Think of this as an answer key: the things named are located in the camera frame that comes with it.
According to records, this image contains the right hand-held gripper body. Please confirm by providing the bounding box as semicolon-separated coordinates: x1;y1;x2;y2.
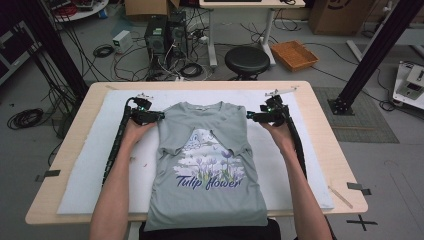
255;87;298;128

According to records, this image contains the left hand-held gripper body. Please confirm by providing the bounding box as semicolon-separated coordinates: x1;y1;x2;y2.
130;93;158;127

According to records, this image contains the grey printed t-shirt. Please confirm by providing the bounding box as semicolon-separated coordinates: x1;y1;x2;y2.
143;100;269;232

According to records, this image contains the person's left hand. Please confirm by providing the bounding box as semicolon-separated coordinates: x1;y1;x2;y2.
123;119;158;148

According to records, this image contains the person's right hand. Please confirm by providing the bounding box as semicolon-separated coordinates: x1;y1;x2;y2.
259;121;297;153

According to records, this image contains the black round stool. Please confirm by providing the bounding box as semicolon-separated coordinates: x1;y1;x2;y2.
224;45;271;81

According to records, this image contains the white foam mat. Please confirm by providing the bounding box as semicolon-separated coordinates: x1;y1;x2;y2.
56;89;335;215

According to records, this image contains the light wooden table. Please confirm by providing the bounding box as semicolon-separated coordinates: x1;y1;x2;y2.
24;80;369;226

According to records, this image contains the black computer tower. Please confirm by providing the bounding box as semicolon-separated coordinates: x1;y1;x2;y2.
144;16;168;65
166;11;188;60

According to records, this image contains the small white box device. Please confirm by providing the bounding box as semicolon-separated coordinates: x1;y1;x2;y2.
111;29;134;54

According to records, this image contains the grey floor mat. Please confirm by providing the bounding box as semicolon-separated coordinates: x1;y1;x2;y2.
313;86;400;145

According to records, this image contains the thin wooden stick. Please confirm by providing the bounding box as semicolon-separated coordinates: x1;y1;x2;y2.
327;185;354;210

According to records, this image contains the open cardboard box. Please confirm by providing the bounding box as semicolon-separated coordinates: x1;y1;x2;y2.
124;0;181;18

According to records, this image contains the black tape strip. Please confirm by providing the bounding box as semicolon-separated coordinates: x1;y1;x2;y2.
346;181;372;196
34;169;62;183

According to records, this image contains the white desk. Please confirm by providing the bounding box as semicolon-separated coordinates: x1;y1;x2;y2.
198;0;306;68

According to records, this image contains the round white table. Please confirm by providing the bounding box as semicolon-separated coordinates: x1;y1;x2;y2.
49;0;110;23

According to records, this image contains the person's dark clothing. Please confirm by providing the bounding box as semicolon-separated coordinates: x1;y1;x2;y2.
139;218;282;240

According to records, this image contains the large cardboard box with logo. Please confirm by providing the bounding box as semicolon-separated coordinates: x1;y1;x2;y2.
308;0;385;36

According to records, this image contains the black tape cross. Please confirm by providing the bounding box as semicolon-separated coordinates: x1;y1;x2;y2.
346;214;379;232

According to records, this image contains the white machine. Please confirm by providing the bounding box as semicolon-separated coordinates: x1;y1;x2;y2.
392;61;424;111

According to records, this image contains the grey metal rack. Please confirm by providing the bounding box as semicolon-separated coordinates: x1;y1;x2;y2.
0;19;42;85

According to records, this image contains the black corrugated cable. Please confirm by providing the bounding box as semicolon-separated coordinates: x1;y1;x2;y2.
282;105;308;178
101;97;135;186

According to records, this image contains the coiled black cable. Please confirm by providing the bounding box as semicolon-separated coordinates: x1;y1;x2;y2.
92;44;115;59
179;62;205;79
6;107;45;131

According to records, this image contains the black aluminium post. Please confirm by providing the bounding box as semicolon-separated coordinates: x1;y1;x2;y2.
327;0;424;116
15;0;90;102

